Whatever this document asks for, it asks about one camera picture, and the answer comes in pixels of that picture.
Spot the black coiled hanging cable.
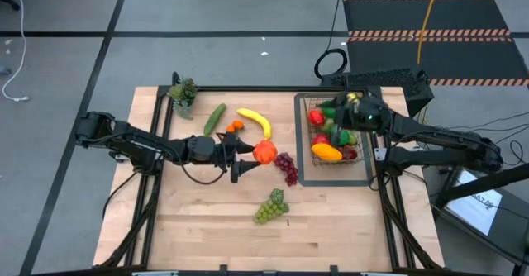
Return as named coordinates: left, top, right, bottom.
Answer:
left=312, top=0, right=349, bottom=80

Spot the black aluminium table frame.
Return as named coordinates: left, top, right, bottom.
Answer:
left=98, top=84, right=446, bottom=274

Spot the yellow banana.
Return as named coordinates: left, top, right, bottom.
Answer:
left=236, top=107, right=274, bottom=141

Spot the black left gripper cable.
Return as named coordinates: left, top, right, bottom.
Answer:
left=181, top=159, right=227, bottom=186

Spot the metal wire basket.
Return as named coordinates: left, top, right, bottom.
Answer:
left=303, top=93, right=367, bottom=167

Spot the small orange pumpkin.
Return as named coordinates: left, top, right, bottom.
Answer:
left=252, top=139, right=279, bottom=165

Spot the green cucumber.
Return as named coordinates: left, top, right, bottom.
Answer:
left=203, top=102, right=227, bottom=138

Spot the spiky green potted plant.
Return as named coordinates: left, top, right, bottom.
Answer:
left=167, top=77, right=199, bottom=107

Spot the orange tangerine cluster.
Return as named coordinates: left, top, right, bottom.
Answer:
left=225, top=119, right=245, bottom=135

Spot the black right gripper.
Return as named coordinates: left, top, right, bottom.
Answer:
left=320, top=95, right=392, bottom=145

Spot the black perforated computer case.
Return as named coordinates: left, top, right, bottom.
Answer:
left=320, top=67, right=435, bottom=118

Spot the green grape bunch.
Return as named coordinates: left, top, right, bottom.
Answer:
left=252, top=188, right=290, bottom=226

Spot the maroon round fruit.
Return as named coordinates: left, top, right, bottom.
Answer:
left=339, top=145, right=359, bottom=161

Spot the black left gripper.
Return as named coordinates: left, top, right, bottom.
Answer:
left=188, top=131, right=260, bottom=184

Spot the yellow hanging cable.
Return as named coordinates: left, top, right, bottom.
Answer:
left=416, top=0, right=443, bottom=65

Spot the black table base cable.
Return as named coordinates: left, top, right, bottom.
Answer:
left=102, top=171, right=138, bottom=219

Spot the red orange mango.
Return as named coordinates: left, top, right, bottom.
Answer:
left=307, top=109, right=326, bottom=126

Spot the wire mesh basket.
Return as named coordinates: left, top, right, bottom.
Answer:
left=293, top=93, right=374, bottom=188

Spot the purple grape bunch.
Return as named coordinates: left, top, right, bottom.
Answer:
left=272, top=151, right=299, bottom=187

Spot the yellow mango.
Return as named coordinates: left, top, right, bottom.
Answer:
left=310, top=142, right=344, bottom=162

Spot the white floor cable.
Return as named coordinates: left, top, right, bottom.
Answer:
left=1, top=0, right=31, bottom=102

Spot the pale green succulent plant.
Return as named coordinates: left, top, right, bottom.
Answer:
left=172, top=100, right=194, bottom=121

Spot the dark green round melon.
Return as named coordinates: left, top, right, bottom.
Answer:
left=333, top=129, right=351, bottom=147

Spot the black hazard-striped floor mat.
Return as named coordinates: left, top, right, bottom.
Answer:
left=341, top=0, right=529, bottom=88

